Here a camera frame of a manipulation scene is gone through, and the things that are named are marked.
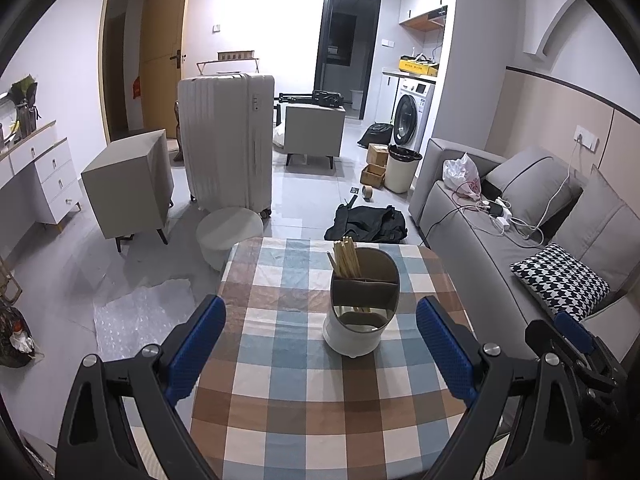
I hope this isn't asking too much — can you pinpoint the houndstooth black white pillow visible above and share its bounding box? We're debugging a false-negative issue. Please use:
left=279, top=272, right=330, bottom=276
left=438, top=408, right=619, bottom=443
left=510, top=243, right=611, bottom=322

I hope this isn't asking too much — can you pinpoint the grey sofa cushion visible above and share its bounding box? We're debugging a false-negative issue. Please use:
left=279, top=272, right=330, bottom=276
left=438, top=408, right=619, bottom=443
left=480, top=146, right=582, bottom=226
left=552, top=167, right=640, bottom=294

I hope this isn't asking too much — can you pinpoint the white power strip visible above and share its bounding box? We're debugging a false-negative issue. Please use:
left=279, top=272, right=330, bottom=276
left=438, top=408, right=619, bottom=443
left=482, top=198, right=512, bottom=233

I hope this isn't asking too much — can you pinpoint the bubble wrap sheet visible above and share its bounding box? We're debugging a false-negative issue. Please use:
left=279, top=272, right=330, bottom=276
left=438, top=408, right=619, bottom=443
left=94, top=278, right=195, bottom=361

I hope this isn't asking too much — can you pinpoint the grey fabric sofa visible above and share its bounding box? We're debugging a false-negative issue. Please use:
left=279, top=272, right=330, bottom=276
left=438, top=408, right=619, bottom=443
left=409, top=138, right=639, bottom=366

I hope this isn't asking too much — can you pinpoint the grey sofa back cushion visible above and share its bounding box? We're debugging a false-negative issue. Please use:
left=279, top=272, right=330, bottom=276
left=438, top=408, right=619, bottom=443
left=480, top=146, right=582, bottom=226

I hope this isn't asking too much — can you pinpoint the white pink plastic bag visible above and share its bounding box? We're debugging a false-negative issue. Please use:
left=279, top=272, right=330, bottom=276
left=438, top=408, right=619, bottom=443
left=442, top=153, right=482, bottom=200

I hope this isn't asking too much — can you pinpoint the plaid checkered tablecloth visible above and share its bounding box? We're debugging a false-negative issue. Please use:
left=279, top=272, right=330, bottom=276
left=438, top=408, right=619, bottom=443
left=191, top=238, right=466, bottom=479

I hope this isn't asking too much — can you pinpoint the white utensil holder cup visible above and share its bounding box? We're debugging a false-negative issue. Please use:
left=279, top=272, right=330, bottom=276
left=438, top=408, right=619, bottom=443
left=322, top=247, right=400, bottom=359

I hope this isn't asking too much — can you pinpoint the black bag on floor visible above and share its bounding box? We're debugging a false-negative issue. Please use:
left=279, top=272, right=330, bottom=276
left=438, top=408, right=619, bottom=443
left=324, top=196, right=408, bottom=244

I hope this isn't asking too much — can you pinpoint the chopsticks bundle in holder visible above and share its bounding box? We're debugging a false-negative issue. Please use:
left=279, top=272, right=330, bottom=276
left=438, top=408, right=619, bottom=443
left=328, top=236, right=362, bottom=280

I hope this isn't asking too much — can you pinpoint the beige trash bin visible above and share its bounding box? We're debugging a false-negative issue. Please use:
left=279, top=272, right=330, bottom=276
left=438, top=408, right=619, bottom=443
left=384, top=144, right=422, bottom=194

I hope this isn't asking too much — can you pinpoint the tape roll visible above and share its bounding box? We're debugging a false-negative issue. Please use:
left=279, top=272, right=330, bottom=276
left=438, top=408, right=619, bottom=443
left=362, top=185, right=373, bottom=200

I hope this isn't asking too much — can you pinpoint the cardboard box on floor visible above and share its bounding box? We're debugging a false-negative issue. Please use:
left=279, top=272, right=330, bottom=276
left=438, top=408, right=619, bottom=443
left=360, top=143, right=388, bottom=188

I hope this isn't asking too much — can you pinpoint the round white stool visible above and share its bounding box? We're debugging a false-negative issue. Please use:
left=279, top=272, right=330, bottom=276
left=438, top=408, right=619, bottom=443
left=195, top=207, right=264, bottom=272

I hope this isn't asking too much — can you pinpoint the black garbage bag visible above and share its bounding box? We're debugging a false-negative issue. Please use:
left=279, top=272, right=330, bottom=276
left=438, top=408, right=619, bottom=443
left=358, top=122, right=394, bottom=148

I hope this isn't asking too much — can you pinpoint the white drawer cabinet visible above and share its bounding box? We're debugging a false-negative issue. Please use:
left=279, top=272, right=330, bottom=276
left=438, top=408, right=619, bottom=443
left=1, top=120, right=81, bottom=236

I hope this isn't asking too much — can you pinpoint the white washing machine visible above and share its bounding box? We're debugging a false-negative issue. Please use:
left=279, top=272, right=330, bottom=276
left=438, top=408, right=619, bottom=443
left=393, top=77, right=435, bottom=152

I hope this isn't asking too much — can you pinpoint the yellow crate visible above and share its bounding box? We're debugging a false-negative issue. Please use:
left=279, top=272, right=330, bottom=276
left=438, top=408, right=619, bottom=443
left=398, top=54, right=439, bottom=77

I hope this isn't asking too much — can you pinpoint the grey ottoman with legs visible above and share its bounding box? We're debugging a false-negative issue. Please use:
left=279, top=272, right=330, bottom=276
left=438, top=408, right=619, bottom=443
left=283, top=104, right=346, bottom=169

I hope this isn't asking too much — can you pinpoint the black tripod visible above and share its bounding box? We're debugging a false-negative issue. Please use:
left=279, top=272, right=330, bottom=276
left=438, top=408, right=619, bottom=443
left=277, top=90, right=344, bottom=108

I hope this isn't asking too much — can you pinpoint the white hard-shell suitcase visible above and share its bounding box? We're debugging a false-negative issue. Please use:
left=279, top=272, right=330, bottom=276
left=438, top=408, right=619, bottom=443
left=178, top=73, right=274, bottom=219

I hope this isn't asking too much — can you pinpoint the plant on cabinet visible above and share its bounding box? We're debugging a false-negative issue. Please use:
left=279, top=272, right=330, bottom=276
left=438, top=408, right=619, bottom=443
left=9, top=75, right=40, bottom=142

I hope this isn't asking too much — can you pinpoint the black glass door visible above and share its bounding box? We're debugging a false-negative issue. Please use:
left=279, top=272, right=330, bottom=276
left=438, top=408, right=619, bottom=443
left=314, top=0, right=382, bottom=119

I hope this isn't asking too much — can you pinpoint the wooden door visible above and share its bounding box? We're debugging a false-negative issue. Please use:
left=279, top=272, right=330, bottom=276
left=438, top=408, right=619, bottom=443
left=140, top=0, right=188, bottom=138

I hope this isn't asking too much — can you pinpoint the white charging cable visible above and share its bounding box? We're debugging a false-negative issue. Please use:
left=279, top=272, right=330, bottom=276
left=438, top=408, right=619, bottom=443
left=451, top=134, right=586, bottom=248

